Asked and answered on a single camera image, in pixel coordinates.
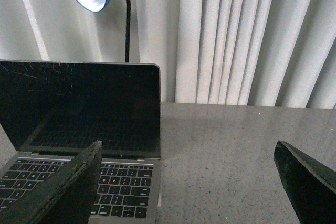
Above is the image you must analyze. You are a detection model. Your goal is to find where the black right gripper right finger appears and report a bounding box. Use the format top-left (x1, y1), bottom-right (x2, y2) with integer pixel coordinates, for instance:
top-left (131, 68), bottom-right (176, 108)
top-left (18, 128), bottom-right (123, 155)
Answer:
top-left (274, 141), bottom-right (335, 223)

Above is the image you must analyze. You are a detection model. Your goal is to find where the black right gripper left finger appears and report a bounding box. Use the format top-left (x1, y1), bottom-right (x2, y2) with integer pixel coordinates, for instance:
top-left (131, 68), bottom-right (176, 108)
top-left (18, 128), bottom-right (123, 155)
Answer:
top-left (1, 141), bottom-right (102, 223)

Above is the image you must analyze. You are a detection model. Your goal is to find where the grey laptop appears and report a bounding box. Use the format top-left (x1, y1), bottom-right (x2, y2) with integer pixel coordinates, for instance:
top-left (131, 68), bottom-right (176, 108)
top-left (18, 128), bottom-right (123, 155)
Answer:
top-left (1, 60), bottom-right (161, 223)

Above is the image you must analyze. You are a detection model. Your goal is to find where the white curtain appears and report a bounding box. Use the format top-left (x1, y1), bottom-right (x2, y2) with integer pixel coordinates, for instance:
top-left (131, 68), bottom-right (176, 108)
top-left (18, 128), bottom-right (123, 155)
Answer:
top-left (1, 0), bottom-right (335, 109)

